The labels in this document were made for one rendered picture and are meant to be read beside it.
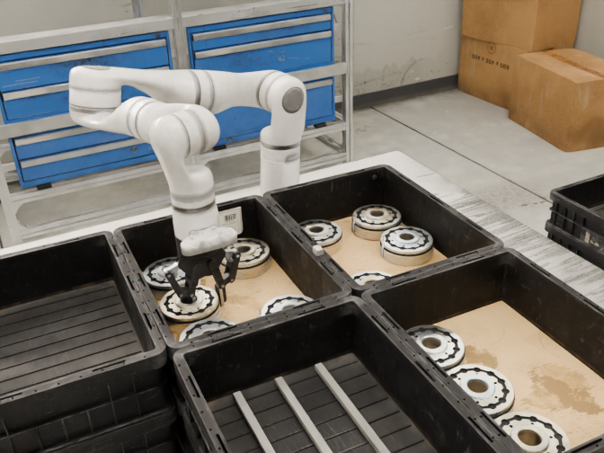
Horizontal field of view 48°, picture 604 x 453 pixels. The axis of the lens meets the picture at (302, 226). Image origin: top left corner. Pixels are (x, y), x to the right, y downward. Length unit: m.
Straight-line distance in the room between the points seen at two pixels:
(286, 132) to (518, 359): 0.71
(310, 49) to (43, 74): 1.21
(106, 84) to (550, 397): 0.90
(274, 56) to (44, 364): 2.30
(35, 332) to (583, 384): 0.89
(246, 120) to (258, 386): 2.32
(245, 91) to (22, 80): 1.59
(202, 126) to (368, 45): 3.53
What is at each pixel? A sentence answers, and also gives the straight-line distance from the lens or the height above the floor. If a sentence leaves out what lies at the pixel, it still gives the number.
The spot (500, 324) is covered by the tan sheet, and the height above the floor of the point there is 0.83.
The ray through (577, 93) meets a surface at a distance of 3.95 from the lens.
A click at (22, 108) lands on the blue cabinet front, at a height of 0.66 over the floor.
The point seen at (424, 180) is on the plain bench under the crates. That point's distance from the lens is 1.96.
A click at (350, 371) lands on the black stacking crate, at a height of 0.83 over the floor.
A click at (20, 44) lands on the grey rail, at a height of 0.92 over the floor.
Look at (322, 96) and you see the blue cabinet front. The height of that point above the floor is 0.46.
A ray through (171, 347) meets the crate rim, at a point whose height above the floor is 0.93.
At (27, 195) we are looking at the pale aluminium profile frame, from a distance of 3.10.
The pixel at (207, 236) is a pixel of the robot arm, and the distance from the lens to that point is 1.07.
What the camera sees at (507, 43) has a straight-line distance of 4.58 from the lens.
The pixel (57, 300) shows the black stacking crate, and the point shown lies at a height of 0.83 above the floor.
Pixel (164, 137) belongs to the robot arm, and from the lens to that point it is 1.02.
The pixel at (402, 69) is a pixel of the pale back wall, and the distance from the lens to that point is 4.72.
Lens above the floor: 1.54
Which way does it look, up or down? 29 degrees down
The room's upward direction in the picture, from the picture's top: 2 degrees counter-clockwise
